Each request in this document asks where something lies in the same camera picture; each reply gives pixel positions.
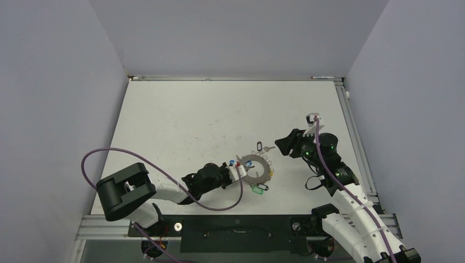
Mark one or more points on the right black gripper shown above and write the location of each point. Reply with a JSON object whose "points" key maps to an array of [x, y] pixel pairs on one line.
{"points": [[292, 142]]}

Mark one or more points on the grey metal keyring disc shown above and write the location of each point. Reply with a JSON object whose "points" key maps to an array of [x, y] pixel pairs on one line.
{"points": [[259, 173]]}

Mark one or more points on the green key tag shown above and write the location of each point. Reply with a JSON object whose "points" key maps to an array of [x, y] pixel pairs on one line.
{"points": [[257, 190]]}

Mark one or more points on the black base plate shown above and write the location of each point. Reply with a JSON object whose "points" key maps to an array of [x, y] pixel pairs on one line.
{"points": [[297, 234]]}

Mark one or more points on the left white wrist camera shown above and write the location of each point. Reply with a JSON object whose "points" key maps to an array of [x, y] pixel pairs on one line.
{"points": [[236, 172]]}

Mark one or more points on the aluminium rail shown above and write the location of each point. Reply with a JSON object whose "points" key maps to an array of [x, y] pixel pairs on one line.
{"points": [[219, 78], [360, 155]]}

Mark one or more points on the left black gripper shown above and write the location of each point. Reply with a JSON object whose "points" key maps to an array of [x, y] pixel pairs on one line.
{"points": [[222, 167]]}

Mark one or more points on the aluminium right rail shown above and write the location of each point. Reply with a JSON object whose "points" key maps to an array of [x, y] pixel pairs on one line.
{"points": [[360, 155]]}

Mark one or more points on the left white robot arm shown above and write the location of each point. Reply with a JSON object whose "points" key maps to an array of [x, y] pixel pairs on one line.
{"points": [[126, 193]]}

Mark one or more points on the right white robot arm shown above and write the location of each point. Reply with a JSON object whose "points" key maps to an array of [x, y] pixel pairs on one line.
{"points": [[353, 223]]}

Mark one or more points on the aluminium back rail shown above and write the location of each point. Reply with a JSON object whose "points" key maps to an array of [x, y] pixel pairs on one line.
{"points": [[219, 78]]}

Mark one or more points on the black key tag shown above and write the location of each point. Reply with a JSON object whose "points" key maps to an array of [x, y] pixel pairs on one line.
{"points": [[263, 187]]}

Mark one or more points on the black tagged key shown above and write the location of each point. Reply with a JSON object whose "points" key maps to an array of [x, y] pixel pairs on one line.
{"points": [[262, 148]]}

